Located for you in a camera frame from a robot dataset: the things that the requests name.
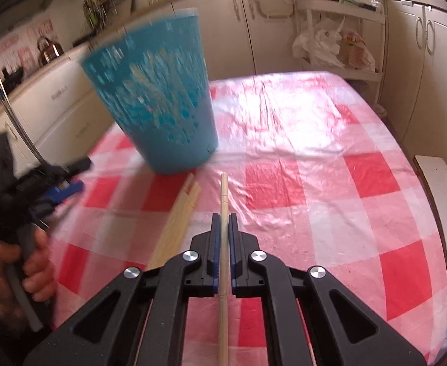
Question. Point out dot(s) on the teal perforated plastic basket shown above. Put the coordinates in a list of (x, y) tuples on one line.
[(170, 141)]

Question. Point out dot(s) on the white kitchen cabinet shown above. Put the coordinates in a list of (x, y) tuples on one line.
[(63, 99)]

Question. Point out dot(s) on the bundle of wooden chopsticks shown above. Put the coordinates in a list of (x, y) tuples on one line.
[(177, 221)]

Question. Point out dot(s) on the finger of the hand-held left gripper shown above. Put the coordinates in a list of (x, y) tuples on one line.
[(78, 164), (69, 191)]

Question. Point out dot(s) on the white plastic bag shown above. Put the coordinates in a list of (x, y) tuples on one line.
[(319, 45)]

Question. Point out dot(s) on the utensil drying rack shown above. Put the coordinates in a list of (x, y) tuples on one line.
[(101, 11)]

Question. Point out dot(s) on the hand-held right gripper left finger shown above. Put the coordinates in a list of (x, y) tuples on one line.
[(216, 259)]

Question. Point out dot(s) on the metal kettle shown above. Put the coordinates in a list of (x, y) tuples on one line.
[(50, 51)]

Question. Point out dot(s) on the thin metal rod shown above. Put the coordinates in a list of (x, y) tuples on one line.
[(17, 122)]

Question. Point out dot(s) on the white plastic frame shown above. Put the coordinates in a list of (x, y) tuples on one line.
[(273, 3)]

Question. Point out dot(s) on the white shelf rack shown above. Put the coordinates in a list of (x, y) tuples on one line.
[(378, 80)]

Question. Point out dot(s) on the white wooden bench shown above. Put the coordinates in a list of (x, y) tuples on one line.
[(441, 206)]

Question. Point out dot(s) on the cream kitchen cabinet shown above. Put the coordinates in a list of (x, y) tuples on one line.
[(227, 26), (445, 84)]

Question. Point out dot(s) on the single wooden chopstick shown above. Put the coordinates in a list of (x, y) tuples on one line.
[(224, 198)]

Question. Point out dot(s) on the person's left hand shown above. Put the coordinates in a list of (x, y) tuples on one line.
[(40, 270)]

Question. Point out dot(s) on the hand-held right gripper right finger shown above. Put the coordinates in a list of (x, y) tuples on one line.
[(232, 267)]

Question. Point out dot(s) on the black countertop appliance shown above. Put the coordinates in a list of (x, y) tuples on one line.
[(13, 78)]

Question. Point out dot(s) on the printed plastic bag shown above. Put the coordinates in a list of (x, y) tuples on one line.
[(357, 51)]

